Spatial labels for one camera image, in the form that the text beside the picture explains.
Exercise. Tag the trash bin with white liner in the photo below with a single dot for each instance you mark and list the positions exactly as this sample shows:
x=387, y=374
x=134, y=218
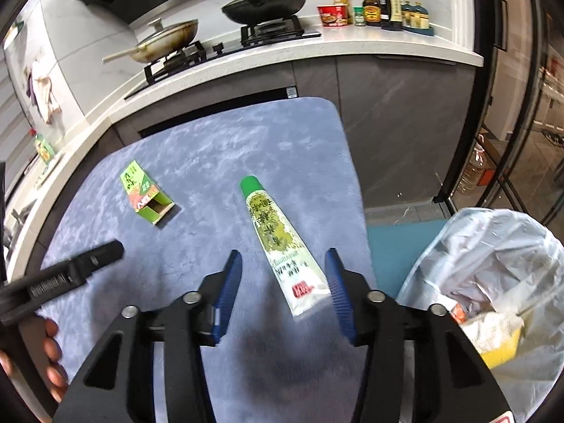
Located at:
x=504, y=261

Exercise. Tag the person's left hand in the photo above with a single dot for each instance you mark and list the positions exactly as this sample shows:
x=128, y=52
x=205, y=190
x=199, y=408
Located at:
x=35, y=339

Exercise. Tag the sink faucet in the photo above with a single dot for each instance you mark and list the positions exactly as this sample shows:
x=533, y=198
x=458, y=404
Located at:
x=18, y=218

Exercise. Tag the green wasabi tube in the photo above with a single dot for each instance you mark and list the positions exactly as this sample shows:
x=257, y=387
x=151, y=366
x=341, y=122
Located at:
x=300, y=278

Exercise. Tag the hanging pink towel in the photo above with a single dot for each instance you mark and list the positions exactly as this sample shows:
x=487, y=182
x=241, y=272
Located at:
x=40, y=92

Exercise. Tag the small green tube box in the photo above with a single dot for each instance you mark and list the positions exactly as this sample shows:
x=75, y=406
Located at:
x=144, y=195

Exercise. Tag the green dish soap bottle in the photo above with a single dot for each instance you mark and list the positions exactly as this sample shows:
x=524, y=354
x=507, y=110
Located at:
x=43, y=148

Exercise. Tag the red instant noodle cup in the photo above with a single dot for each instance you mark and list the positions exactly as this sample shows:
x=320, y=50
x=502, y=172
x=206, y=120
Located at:
x=333, y=16

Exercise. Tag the black wok with lid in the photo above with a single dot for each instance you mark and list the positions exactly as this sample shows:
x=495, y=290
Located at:
x=256, y=12

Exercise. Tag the dark soy sauce bottle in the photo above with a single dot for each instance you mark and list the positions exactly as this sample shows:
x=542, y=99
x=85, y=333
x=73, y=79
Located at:
x=391, y=15

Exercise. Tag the white tissue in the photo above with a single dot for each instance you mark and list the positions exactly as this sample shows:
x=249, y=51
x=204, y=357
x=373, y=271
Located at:
x=471, y=327

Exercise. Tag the brown sauce bottle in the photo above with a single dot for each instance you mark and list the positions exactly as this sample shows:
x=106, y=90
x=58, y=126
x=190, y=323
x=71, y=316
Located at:
x=371, y=12

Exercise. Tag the small green spice jar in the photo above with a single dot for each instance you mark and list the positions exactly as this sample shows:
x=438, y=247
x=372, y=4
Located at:
x=358, y=16

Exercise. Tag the orange wrapper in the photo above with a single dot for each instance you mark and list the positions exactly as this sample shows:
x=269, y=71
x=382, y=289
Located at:
x=458, y=314

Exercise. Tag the steel frying pan with lid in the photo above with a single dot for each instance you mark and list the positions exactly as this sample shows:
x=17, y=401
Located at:
x=164, y=41

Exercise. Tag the black gas stove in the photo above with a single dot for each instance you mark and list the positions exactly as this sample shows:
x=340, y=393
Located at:
x=263, y=34

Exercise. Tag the blue tray with jars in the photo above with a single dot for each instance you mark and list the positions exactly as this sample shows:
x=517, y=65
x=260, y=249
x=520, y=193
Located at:
x=416, y=18

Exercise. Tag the blue-grey table cloth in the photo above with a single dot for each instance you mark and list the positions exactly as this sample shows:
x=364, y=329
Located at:
x=269, y=367

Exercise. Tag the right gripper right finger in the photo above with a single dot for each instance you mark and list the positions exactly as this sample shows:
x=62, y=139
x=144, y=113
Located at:
x=451, y=382

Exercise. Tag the cooking oil bottle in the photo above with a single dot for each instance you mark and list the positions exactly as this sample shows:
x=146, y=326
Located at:
x=473, y=171

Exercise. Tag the yellow sponge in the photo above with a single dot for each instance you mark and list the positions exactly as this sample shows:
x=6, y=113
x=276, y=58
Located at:
x=498, y=338

